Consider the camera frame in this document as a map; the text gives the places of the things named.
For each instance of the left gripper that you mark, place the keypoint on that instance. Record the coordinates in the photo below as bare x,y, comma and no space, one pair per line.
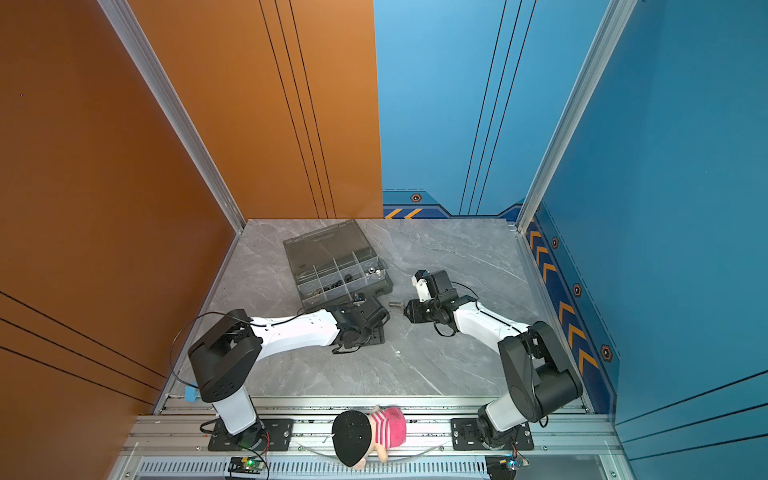
379,336

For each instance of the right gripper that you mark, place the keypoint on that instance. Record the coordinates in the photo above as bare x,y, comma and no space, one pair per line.
415,315

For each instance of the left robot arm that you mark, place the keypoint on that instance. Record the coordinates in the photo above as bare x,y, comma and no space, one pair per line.
224,356

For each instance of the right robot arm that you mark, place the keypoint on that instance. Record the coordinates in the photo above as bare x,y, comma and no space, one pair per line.
539,373

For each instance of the grey plastic organizer box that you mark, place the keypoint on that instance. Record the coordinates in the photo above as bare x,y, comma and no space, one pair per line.
321,258

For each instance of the right circuit board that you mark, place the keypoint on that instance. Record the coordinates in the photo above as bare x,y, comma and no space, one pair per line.
505,467

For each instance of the circuit board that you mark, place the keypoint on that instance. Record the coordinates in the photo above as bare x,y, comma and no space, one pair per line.
505,467
247,467

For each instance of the left circuit board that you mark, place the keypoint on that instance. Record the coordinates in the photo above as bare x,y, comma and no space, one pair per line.
247,467

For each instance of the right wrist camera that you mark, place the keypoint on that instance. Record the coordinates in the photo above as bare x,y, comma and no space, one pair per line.
419,281

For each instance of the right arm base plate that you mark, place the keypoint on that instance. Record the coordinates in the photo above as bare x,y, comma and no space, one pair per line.
478,434

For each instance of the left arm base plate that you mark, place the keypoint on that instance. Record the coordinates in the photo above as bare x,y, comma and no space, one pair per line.
265,435

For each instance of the aluminium rail frame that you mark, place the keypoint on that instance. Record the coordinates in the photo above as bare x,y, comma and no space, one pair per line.
570,444

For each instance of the right aluminium corner post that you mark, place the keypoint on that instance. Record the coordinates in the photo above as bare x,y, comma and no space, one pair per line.
608,34

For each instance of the aluminium corner post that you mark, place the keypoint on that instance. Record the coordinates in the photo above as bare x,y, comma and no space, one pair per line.
608,34
126,25

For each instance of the left aluminium corner post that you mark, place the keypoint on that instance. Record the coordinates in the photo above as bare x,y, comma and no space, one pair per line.
126,25

